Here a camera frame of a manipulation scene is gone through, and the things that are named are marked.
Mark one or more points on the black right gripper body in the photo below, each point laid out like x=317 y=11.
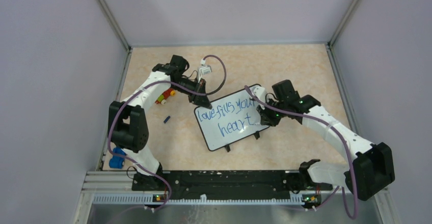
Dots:
x=275 y=112

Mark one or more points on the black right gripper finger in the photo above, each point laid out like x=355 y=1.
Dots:
x=271 y=121
x=263 y=118

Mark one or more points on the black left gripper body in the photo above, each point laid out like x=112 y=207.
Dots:
x=193 y=86

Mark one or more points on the black framed whiteboard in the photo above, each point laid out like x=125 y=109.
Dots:
x=231 y=119

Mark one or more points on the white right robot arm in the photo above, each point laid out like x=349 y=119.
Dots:
x=368 y=167

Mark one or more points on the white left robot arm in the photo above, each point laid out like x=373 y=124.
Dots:
x=128 y=126

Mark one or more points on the colourful toy brick car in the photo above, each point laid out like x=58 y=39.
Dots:
x=162 y=99

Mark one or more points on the blue toy car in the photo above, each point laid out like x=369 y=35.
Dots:
x=117 y=162

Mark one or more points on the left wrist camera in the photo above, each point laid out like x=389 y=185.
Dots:
x=203 y=69

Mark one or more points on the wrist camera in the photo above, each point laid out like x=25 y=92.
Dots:
x=203 y=69
x=260 y=93

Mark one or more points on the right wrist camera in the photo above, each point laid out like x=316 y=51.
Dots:
x=260 y=93

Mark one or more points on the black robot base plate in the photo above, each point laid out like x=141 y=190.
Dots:
x=201 y=181

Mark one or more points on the aluminium frame rails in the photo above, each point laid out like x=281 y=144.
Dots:
x=386 y=209

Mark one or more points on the white slotted cable duct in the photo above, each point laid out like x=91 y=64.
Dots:
x=150 y=199

